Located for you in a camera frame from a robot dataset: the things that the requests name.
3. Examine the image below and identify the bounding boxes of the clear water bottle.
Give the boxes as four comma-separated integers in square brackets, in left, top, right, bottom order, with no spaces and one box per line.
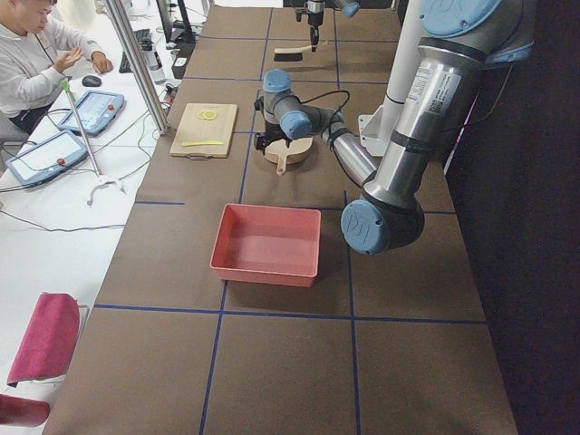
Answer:
[139,38,166,84]

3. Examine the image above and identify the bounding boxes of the blue teach pendant near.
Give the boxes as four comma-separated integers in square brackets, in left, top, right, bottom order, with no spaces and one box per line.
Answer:
[6,130,88,186]

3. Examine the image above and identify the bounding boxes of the computer mouse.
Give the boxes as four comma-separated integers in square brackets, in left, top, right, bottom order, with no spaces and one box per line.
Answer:
[82,75,102,88]

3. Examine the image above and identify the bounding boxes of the blue teach pendant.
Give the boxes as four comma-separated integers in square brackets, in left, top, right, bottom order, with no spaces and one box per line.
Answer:
[6,130,88,186]
[75,91,125,137]

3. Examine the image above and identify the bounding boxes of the bamboo cutting board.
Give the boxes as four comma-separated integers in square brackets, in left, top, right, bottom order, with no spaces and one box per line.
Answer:
[169,103,237,159]

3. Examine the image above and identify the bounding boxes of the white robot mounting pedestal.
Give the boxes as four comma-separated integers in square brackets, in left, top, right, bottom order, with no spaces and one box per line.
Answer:
[358,0,423,157]

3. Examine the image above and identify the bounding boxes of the beige plastic dustpan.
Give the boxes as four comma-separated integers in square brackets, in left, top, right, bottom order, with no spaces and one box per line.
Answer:
[265,138,313,177]

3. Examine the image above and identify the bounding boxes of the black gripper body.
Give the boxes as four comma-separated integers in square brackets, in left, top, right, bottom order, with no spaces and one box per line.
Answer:
[254,96,290,152]
[305,0,324,28]

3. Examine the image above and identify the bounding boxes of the red cloth on chair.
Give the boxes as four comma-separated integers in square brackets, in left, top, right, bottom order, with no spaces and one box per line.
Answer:
[6,293,82,388]

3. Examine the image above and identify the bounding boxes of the seated person in white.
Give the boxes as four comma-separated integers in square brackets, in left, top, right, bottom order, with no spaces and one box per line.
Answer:
[1,0,113,134]

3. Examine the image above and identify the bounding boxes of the pink plastic bin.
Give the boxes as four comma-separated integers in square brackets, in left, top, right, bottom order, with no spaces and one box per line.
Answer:
[210,203,322,287]

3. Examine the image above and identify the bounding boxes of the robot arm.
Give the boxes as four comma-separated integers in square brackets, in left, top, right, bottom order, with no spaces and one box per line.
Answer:
[293,0,361,53]
[255,1,537,255]

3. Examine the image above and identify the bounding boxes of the aluminium frame post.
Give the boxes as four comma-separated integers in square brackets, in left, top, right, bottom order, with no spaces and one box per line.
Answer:
[104,0,170,136]

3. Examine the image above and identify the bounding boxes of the blue teach pendant far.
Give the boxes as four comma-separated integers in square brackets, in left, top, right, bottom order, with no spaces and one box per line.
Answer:
[75,91,125,137]

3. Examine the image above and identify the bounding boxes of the black keyboard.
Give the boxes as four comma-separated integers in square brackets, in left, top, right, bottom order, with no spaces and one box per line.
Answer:
[118,29,150,73]

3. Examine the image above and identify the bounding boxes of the wooden hand brush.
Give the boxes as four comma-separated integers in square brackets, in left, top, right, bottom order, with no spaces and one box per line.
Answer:
[273,43,324,63]

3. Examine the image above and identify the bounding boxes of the yellow plastic knife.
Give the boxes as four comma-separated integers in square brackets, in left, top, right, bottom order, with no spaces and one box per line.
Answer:
[179,140,225,149]

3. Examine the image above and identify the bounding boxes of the metal rod with green tip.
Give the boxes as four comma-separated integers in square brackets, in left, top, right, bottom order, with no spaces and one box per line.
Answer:
[60,78,102,178]

